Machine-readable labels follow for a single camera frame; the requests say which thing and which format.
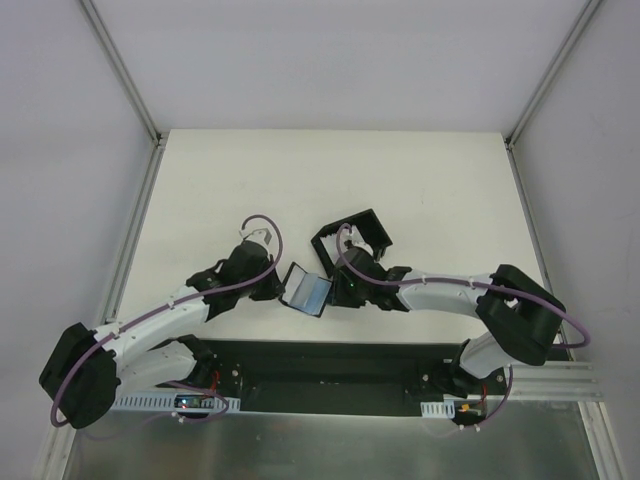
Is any black leather card holder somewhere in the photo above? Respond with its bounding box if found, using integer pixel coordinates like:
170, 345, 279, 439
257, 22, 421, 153
279, 262, 332, 318

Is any black plastic card tray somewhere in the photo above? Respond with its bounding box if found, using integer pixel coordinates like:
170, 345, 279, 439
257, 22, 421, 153
311, 208, 393, 277

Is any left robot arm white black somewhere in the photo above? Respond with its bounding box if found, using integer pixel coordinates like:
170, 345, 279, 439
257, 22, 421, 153
39, 235, 282, 429

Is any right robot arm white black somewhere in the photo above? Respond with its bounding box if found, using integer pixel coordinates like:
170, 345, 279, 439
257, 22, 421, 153
331, 244, 566, 398

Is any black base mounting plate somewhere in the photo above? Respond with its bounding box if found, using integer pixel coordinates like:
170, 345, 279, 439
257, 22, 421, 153
174, 340, 507, 417

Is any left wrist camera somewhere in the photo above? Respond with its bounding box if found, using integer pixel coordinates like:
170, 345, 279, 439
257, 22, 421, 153
245, 228, 273, 250

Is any left aluminium frame post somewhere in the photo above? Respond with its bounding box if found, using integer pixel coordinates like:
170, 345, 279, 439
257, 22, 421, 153
77, 0, 164, 145

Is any aluminium frame post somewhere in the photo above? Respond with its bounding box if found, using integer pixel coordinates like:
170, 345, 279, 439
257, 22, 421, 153
504, 0, 605, 150
77, 0, 164, 145

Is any right white cable duct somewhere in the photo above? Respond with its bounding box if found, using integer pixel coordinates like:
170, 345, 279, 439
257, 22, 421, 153
420, 400, 456, 420

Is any white cable duct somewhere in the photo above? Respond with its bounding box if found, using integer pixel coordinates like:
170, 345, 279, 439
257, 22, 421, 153
420, 400, 456, 420
111, 391, 241, 414

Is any left white cable duct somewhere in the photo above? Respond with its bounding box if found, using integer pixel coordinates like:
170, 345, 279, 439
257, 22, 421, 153
111, 391, 241, 414

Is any aluminium front frame rail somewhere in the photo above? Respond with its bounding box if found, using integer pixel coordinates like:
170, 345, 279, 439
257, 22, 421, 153
510, 361, 604, 402

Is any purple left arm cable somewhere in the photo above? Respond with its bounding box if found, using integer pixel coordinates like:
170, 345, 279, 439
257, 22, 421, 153
49, 214, 287, 429

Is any right aluminium frame post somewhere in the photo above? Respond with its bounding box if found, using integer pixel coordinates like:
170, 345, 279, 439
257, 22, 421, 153
504, 0, 605, 150

